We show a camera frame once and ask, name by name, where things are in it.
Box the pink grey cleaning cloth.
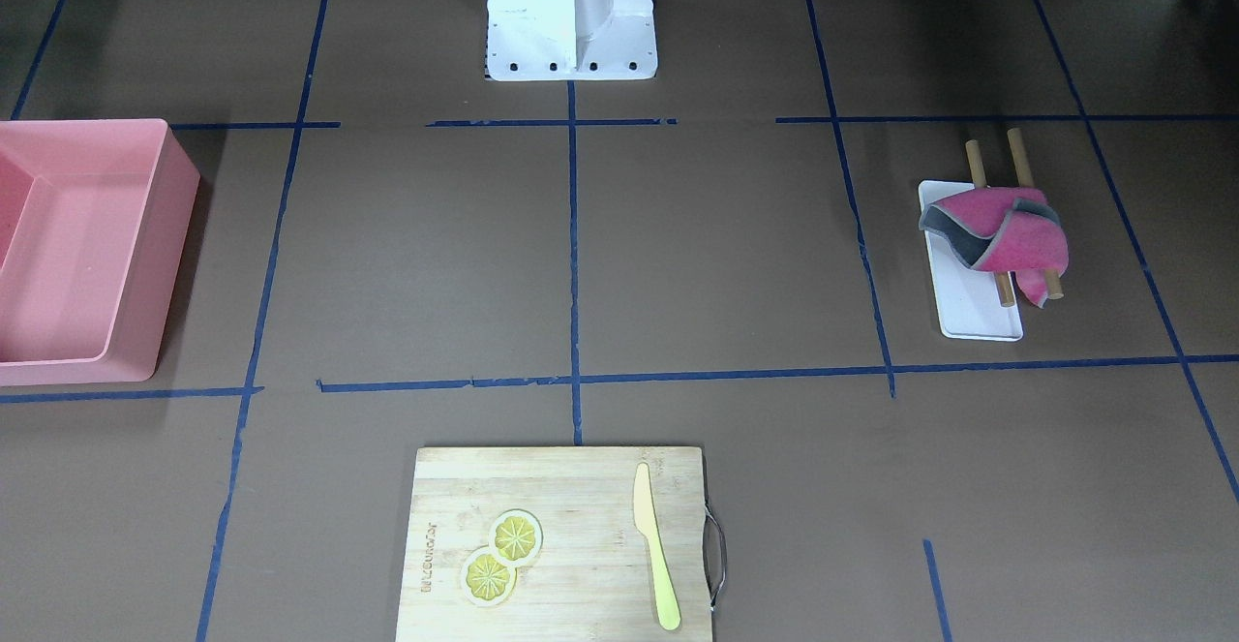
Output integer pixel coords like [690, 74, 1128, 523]
[918, 187, 1070, 309]

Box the yellow plastic knife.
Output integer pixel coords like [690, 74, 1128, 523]
[632, 462, 681, 630]

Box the upper lemon slice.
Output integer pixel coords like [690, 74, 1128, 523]
[489, 508, 544, 568]

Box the lemon slice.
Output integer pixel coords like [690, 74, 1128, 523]
[458, 548, 519, 609]
[489, 508, 544, 568]

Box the wooden cutting board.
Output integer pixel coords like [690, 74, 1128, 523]
[394, 446, 715, 641]

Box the lower lemon slice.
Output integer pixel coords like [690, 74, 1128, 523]
[458, 548, 519, 609]

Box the wooden dowel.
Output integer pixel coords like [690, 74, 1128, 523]
[964, 139, 1016, 309]
[1006, 129, 1066, 299]

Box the pink plastic bin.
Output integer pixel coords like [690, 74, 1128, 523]
[1, 118, 199, 387]

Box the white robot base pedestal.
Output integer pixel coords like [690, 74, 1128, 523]
[484, 0, 659, 82]

